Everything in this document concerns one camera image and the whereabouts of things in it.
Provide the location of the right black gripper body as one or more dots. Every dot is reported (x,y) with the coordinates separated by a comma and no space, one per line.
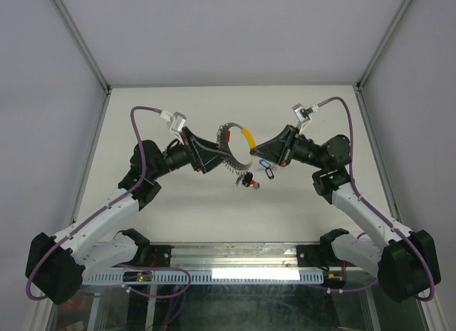
(286,150)

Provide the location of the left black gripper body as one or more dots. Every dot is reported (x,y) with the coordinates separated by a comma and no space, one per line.
(196,158)

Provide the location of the keyring with yellow handle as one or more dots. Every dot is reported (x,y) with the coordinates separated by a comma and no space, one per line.
(236,141)

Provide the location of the red tagged key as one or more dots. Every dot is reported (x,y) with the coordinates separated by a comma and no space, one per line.
(251,183)

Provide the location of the blue tagged key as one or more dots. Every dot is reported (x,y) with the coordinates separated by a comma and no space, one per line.
(265,164)

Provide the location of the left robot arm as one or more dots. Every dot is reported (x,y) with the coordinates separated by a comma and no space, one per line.
(133,193)

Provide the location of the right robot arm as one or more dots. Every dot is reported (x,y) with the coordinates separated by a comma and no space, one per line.
(403,261)

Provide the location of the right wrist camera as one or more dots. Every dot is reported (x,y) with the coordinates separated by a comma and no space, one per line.
(303,114)

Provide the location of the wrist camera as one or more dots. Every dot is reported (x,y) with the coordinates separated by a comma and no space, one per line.
(303,114)
(175,121)

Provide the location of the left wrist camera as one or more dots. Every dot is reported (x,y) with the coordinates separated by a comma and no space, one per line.
(175,121)

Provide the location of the aluminium mounting rail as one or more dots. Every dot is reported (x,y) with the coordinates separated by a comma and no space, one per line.
(228,254)

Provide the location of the white slotted cable duct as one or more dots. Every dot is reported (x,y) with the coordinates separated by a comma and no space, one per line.
(218,276)

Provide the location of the right aluminium frame post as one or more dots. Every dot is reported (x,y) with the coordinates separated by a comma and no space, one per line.
(385,41)

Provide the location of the aluminium frame post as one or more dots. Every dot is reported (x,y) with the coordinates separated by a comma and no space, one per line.
(385,41)
(80,43)

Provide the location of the left aluminium frame post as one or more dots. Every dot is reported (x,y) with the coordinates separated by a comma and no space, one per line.
(80,43)

